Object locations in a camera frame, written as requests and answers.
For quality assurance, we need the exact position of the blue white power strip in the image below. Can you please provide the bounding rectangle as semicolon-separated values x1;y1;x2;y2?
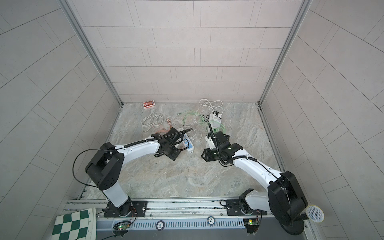
178;134;194;154

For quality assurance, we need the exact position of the white charger with black cable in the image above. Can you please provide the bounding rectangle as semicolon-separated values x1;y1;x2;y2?
210;111;222;119

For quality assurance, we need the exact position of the colourful white power strip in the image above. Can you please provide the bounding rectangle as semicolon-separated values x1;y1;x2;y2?
209;117;225;133

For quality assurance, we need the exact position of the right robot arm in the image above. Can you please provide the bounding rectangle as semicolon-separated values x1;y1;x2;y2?
202;127;308;226

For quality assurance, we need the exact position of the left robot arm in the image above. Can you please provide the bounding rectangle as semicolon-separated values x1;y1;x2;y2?
85;128;192;217

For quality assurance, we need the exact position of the red small box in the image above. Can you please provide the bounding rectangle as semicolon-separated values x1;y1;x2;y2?
143;100;156;109

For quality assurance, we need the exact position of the green white checkerboard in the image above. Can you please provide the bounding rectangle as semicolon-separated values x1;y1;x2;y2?
51;208;97;240

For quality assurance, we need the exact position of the pink cable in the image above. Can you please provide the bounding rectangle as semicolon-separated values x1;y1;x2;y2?
154;117;173;135

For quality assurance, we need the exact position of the grey coiled cable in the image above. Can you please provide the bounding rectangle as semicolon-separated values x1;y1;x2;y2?
141;112;166;133

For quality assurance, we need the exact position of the green cable bundle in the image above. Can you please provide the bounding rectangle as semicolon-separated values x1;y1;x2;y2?
176;110;226;134

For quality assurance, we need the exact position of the white power strip cord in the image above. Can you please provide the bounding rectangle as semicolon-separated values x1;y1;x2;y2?
199;98;224;116

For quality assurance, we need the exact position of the aluminium rail base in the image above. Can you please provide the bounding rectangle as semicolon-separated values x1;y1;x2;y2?
63;198;275;235

